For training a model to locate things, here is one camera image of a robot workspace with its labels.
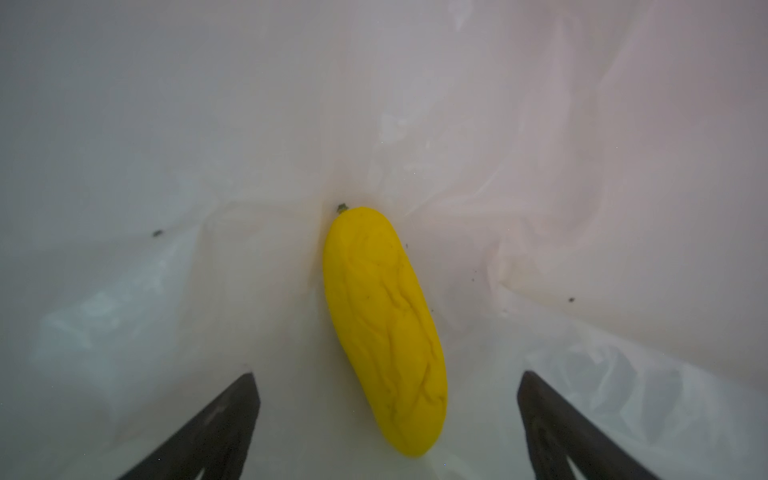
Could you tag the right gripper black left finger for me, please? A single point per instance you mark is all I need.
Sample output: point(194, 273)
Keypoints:
point(214, 444)

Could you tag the white plastic bag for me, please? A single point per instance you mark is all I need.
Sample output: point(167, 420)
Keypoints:
point(581, 187)

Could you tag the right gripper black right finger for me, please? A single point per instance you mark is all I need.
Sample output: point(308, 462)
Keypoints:
point(560, 439)

